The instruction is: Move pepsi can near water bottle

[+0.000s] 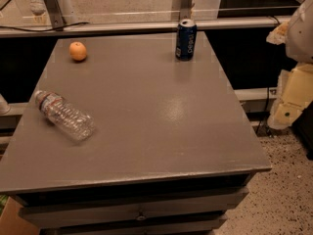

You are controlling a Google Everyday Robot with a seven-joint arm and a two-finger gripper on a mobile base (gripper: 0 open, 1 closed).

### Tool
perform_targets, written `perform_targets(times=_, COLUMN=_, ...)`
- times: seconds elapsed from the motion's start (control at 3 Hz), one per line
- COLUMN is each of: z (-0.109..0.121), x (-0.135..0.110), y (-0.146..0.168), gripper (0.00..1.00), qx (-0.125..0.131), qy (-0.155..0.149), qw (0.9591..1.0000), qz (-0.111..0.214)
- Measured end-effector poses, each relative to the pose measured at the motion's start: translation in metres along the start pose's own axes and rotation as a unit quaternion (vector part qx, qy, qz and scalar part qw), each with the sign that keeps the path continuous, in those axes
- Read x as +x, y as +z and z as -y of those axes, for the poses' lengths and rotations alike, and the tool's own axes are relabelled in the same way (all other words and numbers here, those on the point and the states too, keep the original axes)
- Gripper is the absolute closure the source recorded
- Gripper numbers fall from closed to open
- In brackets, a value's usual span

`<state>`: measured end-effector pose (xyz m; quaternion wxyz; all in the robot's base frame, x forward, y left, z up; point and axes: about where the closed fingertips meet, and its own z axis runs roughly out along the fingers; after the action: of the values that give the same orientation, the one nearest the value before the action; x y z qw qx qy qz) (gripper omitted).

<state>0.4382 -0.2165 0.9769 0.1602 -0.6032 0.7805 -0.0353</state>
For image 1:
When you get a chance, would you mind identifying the black hanging cable right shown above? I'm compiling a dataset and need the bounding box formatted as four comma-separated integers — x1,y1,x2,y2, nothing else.
255,15,282,137

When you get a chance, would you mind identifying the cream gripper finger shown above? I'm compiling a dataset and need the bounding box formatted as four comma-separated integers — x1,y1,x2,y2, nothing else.
266,22,289,45
267,63,313,130

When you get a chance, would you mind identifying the blue pepsi can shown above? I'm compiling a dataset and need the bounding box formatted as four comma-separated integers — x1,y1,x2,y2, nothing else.
175,19,198,61

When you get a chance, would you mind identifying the grey drawer cabinet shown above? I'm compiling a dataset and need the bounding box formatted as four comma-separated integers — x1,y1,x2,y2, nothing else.
0,33,270,235

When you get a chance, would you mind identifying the black cable on rail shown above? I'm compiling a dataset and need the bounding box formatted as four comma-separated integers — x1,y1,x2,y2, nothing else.
0,21,91,33

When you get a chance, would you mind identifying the metal frame bracket centre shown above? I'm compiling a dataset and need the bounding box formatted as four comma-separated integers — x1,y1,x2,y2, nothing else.
179,0,193,20

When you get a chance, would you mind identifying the clear plastic water bottle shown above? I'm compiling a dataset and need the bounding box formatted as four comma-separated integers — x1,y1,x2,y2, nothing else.
34,90,95,142

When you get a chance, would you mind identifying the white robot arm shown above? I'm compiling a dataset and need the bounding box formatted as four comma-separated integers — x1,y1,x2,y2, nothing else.
266,0,313,129

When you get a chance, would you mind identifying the orange fruit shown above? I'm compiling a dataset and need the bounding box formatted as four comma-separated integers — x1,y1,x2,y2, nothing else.
69,42,87,62

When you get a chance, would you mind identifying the metal frame bracket left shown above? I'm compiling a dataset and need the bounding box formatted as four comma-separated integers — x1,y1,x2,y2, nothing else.
43,0,65,31

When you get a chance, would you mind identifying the metal drawer knob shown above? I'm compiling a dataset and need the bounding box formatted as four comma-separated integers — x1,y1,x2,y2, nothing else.
136,213,147,221

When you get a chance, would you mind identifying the metal frame bracket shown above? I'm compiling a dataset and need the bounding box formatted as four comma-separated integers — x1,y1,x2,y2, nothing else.
179,0,193,20
43,0,65,31

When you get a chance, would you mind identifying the cardboard box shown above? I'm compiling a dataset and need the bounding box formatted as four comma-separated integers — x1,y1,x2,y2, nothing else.
0,198,40,235

